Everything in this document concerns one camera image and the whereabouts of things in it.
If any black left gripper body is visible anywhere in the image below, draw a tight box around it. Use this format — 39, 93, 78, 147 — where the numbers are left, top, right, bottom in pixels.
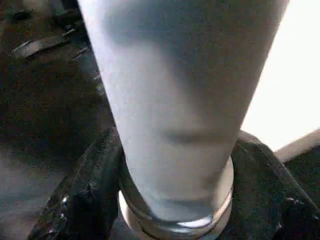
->
7, 7, 90, 62

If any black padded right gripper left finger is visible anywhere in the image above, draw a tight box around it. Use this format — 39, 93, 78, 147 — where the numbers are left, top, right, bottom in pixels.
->
26, 127, 126, 240

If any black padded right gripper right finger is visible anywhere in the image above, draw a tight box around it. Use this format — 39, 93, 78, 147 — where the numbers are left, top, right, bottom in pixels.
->
229, 129, 320, 240

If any white plastic table leg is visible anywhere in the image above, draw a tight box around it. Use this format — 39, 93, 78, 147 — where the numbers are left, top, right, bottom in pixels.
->
76, 0, 291, 226

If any white plastic table top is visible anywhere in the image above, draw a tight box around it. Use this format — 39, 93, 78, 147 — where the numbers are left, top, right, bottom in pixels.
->
118, 0, 320, 240

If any black table mat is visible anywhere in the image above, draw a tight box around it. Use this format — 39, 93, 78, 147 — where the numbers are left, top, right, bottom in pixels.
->
0, 0, 320, 240

